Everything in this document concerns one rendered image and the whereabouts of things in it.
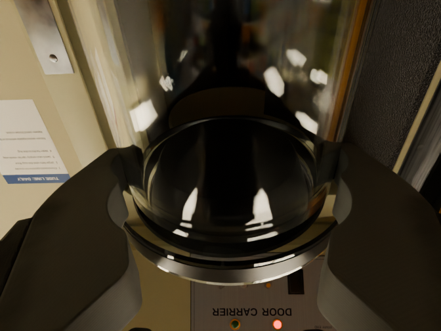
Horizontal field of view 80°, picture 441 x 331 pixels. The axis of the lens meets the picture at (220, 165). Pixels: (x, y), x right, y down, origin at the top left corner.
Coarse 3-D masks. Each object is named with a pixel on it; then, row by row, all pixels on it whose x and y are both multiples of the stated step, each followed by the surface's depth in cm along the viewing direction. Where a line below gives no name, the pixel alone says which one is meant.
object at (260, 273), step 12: (132, 240) 10; (324, 240) 9; (144, 252) 10; (312, 252) 9; (156, 264) 10; (168, 264) 9; (180, 264) 9; (276, 264) 9; (288, 264) 9; (300, 264) 9; (192, 276) 9; (204, 276) 9; (216, 276) 9; (228, 276) 9; (240, 276) 9; (252, 276) 9; (264, 276) 9
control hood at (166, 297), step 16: (144, 272) 28; (160, 272) 28; (144, 288) 27; (160, 288) 27; (176, 288) 27; (144, 304) 27; (160, 304) 27; (176, 304) 27; (144, 320) 27; (160, 320) 27; (176, 320) 27
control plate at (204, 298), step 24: (312, 264) 27; (192, 288) 27; (216, 288) 27; (240, 288) 27; (264, 288) 27; (312, 288) 27; (192, 312) 27; (216, 312) 27; (240, 312) 27; (264, 312) 26; (288, 312) 26; (312, 312) 26
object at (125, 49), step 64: (128, 0) 5; (192, 0) 5; (256, 0) 5; (320, 0) 5; (128, 64) 6; (192, 64) 5; (256, 64) 5; (320, 64) 6; (128, 128) 7; (192, 128) 6; (256, 128) 6; (320, 128) 7; (128, 192) 11; (192, 192) 8; (256, 192) 8; (320, 192) 9; (192, 256) 9; (256, 256) 9
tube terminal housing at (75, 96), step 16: (48, 0) 17; (64, 0) 19; (16, 16) 18; (64, 16) 20; (64, 32) 18; (32, 48) 19; (80, 48) 21; (80, 64) 22; (48, 80) 20; (64, 80) 20; (80, 80) 20; (432, 80) 20; (64, 96) 21; (80, 96) 21; (96, 96) 24; (64, 112) 22; (80, 112) 22; (96, 112) 24; (80, 128) 22; (96, 128) 22; (416, 128) 22; (80, 144) 23; (96, 144) 23; (112, 144) 27; (80, 160) 24; (400, 160) 24
